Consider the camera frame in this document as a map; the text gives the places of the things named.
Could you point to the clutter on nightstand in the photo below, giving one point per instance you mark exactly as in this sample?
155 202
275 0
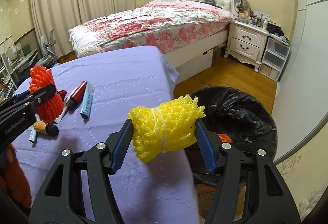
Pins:
261 20

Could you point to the dark red wrapper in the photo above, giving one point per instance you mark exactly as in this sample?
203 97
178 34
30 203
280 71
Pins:
62 94

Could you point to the dark item on pillow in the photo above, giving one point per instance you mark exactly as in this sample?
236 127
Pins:
212 3

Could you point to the red cylindrical tube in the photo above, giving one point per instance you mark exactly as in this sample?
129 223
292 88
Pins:
76 97

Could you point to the white sliding wardrobe door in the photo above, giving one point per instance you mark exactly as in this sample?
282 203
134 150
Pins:
300 107

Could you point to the grey office chair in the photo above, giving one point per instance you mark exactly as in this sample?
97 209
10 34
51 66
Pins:
50 58

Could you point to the pink floral bedspread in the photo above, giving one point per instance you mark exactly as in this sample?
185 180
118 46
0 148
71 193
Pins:
165 25

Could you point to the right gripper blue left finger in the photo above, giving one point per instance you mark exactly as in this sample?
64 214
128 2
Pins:
60 199

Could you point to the light blue packet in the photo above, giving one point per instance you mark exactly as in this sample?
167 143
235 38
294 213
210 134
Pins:
87 101

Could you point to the desk with clutter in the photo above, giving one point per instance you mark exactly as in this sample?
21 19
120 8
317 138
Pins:
14 62

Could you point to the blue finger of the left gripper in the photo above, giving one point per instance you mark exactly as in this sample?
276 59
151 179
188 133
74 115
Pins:
37 98

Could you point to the translucent plastic drawer unit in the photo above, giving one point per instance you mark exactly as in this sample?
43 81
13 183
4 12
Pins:
274 57

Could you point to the white under-bed storage box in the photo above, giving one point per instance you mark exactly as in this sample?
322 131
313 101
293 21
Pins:
194 66

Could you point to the white two-drawer nightstand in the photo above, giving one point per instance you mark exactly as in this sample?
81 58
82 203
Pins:
246 43

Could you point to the teal white pen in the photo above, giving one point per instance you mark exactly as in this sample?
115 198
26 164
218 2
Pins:
33 133

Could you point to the black trash bag bin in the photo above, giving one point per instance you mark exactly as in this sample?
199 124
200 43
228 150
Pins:
234 113

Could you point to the brown bottle black cap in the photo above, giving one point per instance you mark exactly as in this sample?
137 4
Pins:
46 128

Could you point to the white sachet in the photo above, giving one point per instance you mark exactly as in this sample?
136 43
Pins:
58 120

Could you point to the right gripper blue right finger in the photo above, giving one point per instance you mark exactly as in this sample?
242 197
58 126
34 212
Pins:
267 197

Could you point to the red foam net bundle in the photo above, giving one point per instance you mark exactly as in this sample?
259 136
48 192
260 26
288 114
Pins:
42 84

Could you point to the yellow foam net bundle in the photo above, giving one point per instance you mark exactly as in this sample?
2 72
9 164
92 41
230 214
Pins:
171 126

